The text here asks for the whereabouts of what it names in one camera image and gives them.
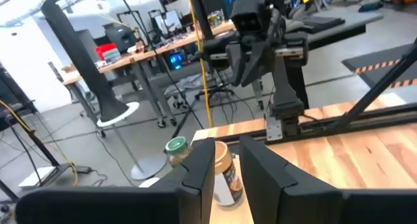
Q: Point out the red storage bin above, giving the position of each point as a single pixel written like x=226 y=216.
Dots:
x=105 y=50

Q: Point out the black-topped table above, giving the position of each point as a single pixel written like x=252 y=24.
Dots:
x=339 y=22

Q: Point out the long wooden workbench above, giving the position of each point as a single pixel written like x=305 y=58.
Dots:
x=143 y=56

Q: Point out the hazard-striped black floor mat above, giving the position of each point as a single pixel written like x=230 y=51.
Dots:
x=374 y=66

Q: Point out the computer monitor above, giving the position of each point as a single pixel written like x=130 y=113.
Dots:
x=167 y=22

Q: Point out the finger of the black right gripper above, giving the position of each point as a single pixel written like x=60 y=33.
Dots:
x=239 y=64
x=260 y=64

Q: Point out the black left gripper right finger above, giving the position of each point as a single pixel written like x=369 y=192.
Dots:
x=270 y=185

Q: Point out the tan-lid furikake seasoning jar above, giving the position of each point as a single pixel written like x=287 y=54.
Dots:
x=228 y=181

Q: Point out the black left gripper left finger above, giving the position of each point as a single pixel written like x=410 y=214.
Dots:
x=195 y=172

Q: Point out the green-lid oregano glass jar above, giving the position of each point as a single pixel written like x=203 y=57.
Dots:
x=177 y=150

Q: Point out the floor stand with black cylinder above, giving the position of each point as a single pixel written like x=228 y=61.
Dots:
x=84 y=64

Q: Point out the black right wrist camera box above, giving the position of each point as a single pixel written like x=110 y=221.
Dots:
x=249 y=15

